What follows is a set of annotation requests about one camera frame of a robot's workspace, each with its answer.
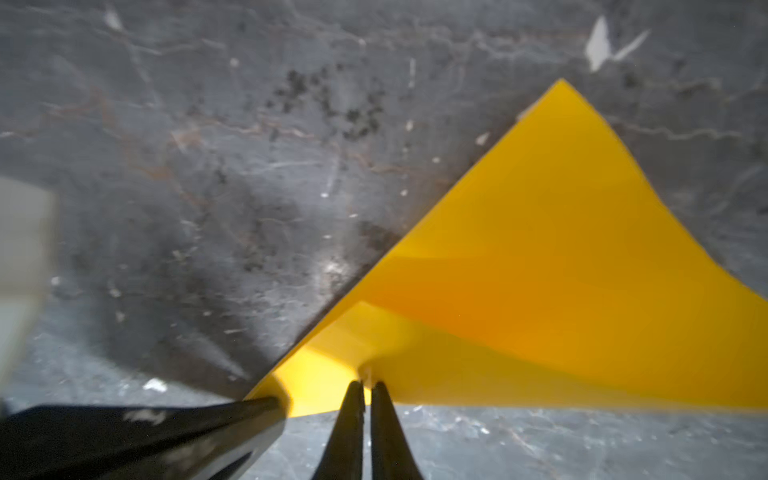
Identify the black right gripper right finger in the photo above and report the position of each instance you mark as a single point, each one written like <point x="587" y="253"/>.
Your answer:
<point x="391" y="455"/>

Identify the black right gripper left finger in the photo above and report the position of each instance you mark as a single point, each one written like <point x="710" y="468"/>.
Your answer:
<point x="343" y="454"/>

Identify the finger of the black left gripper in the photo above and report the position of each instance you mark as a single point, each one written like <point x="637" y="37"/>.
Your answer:
<point x="139" y="442"/>

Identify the yellow square paper sheet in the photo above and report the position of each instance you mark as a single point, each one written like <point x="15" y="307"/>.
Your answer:
<point x="550" y="276"/>

